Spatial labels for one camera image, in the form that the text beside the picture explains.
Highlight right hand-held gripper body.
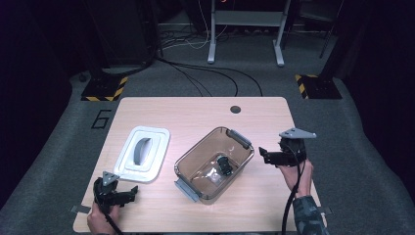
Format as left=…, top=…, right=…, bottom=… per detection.
left=278, top=127, right=318, bottom=167

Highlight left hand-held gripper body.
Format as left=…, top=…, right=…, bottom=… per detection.
left=92, top=170, right=131, bottom=215

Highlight white lid with grey handle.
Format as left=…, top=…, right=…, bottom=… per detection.
left=113, top=125, right=171, bottom=183

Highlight small black device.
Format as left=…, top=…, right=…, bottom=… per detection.
left=216, top=155, right=235, bottom=176

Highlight clear brown plastic container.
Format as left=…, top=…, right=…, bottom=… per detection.
left=173, top=125, right=255, bottom=206

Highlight person's left hand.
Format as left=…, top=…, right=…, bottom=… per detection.
left=86, top=201, right=121, bottom=235

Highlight person's right hand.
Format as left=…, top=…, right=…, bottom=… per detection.
left=276, top=159, right=315, bottom=199

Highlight clear plastic bag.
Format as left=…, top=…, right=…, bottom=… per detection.
left=198, top=165, right=227, bottom=186

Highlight black stand pole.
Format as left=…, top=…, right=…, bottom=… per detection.
left=318, top=0, right=347, bottom=61

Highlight large black cabinet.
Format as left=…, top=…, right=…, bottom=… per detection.
left=82, top=0, right=162, bottom=68

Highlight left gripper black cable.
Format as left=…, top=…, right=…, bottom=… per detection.
left=103, top=211, right=124, bottom=235

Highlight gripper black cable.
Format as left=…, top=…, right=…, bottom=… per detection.
left=103, top=211, right=124, bottom=235
left=281, top=143, right=306, bottom=235

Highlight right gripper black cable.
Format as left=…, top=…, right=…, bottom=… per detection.
left=281, top=143, right=306, bottom=235

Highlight black yellow striped base plate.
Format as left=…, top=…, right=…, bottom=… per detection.
left=80, top=75, right=129, bottom=103
left=295, top=73, right=344, bottom=100

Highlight long black floor cable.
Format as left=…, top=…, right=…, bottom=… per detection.
left=156, top=56, right=264, bottom=98

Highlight white metal desk frame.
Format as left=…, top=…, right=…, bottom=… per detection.
left=207, top=0, right=292, bottom=69

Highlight bundle of floor cables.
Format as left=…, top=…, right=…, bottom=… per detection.
left=159, top=28, right=210, bottom=51

